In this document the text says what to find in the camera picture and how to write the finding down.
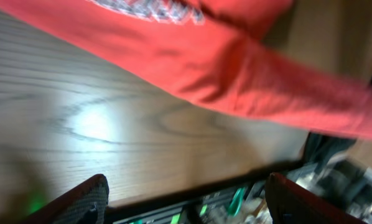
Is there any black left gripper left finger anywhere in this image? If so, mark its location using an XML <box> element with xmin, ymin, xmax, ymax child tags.
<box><xmin>21</xmin><ymin>174</ymin><xmax>109</xmax><ymax>224</ymax></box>

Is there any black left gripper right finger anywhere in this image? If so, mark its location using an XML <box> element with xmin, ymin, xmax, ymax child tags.
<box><xmin>265</xmin><ymin>172</ymin><xmax>365</xmax><ymax>224</ymax></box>

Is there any red printed t-shirt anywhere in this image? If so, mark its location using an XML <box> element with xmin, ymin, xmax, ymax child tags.
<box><xmin>0</xmin><ymin>0</ymin><xmax>372</xmax><ymax>139</ymax></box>

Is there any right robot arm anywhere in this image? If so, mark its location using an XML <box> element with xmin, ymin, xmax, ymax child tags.
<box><xmin>287</xmin><ymin>133</ymin><xmax>372</xmax><ymax>223</ymax></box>

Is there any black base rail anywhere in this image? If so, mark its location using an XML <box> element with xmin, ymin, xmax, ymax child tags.
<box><xmin>104</xmin><ymin>161</ymin><xmax>302</xmax><ymax>224</ymax></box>

